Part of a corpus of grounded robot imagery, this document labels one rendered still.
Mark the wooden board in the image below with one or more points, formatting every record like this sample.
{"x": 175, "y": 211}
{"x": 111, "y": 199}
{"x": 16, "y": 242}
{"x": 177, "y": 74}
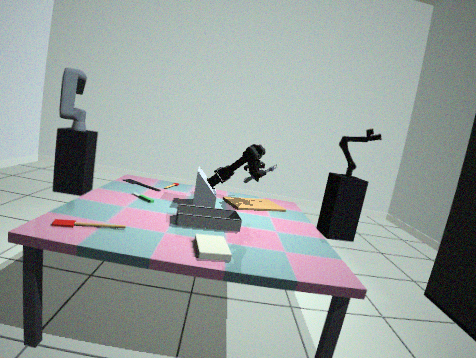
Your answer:
{"x": 253, "y": 204}

